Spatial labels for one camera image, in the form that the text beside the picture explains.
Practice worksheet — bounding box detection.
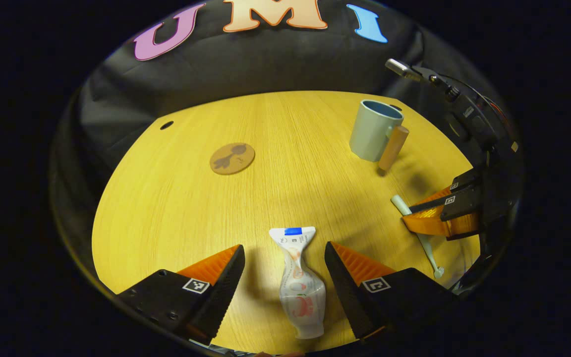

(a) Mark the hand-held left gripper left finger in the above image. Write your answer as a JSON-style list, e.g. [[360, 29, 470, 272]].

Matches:
[[116, 244, 246, 346]]

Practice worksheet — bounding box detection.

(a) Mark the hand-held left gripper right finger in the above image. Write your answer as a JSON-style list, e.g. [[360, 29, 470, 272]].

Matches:
[[324, 241, 459, 343]]

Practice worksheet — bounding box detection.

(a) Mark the white toothpaste tube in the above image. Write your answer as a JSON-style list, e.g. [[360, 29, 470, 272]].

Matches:
[[269, 226, 327, 340]]

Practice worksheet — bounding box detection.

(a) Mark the pale green toothbrush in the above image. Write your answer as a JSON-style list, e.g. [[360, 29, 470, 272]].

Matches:
[[391, 195, 445, 279]]

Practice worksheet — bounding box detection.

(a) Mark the pale green cup wooden handle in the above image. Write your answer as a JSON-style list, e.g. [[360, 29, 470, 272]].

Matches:
[[349, 99, 410, 172]]

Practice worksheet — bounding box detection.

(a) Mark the round brown coaster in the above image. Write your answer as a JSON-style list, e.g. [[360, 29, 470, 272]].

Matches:
[[210, 143, 256, 176]]

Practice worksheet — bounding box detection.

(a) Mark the wooden desktop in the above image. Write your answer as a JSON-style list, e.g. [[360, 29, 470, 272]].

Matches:
[[91, 90, 482, 355]]

